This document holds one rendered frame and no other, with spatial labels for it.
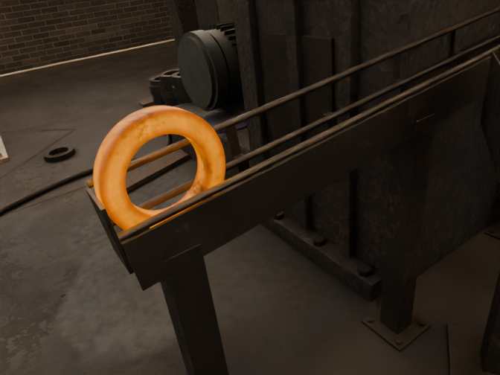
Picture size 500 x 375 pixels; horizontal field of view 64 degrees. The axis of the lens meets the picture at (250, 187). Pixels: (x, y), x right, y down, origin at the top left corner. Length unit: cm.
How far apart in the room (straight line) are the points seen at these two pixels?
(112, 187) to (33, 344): 97
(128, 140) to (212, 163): 13
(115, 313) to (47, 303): 27
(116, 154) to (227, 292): 90
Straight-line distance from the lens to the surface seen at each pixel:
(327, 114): 78
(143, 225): 55
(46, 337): 144
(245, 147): 170
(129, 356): 126
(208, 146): 57
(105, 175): 52
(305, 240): 140
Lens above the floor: 91
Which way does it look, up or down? 29 degrees down
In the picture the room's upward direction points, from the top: 7 degrees counter-clockwise
